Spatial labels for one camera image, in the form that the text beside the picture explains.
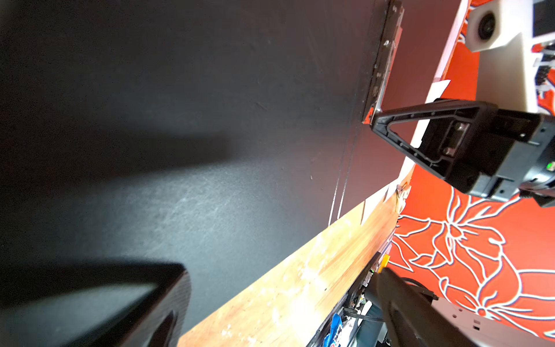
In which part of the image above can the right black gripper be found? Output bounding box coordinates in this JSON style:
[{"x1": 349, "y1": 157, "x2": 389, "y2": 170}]
[{"x1": 371, "y1": 99, "x2": 554, "y2": 204}]

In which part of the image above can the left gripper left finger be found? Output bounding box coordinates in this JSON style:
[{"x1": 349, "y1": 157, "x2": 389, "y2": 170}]
[{"x1": 1, "y1": 262, "x2": 192, "y2": 346}]

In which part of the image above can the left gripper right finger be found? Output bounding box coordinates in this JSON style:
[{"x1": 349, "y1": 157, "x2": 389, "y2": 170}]
[{"x1": 367, "y1": 268, "x2": 554, "y2": 346}]

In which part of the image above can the blue folder black inside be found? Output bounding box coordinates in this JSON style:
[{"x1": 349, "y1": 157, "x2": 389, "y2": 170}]
[{"x1": 0, "y1": 0, "x2": 471, "y2": 335}]

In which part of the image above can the printed sheet right upper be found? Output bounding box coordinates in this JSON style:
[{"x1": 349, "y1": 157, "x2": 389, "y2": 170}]
[{"x1": 359, "y1": 77, "x2": 452, "y2": 226}]

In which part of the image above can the yellow block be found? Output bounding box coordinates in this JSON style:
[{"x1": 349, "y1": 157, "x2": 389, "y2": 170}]
[{"x1": 375, "y1": 254, "x2": 390, "y2": 273}]

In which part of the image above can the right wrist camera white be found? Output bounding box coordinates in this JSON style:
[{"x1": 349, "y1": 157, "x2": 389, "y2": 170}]
[{"x1": 465, "y1": 0, "x2": 554, "y2": 113}]

